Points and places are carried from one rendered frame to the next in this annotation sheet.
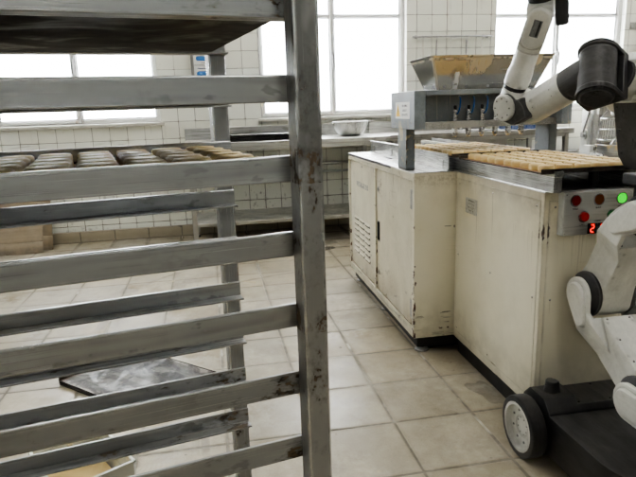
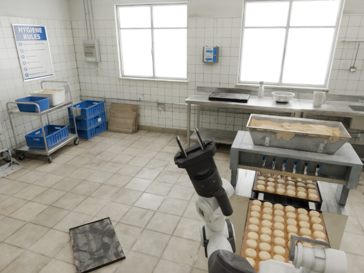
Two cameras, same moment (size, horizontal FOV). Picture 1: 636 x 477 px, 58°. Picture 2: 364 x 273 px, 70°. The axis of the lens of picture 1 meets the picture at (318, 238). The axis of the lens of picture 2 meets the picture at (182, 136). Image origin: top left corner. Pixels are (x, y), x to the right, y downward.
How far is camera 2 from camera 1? 149 cm
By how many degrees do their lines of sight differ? 29
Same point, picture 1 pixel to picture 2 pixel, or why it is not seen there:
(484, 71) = (288, 140)
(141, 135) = (177, 86)
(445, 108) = (258, 156)
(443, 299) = not seen: hidden behind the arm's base
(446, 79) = (259, 140)
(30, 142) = (133, 85)
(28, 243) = (127, 129)
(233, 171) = not seen: outside the picture
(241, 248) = not seen: outside the picture
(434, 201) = (240, 211)
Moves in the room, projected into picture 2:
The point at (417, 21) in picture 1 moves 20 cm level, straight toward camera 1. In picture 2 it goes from (347, 31) to (344, 30)
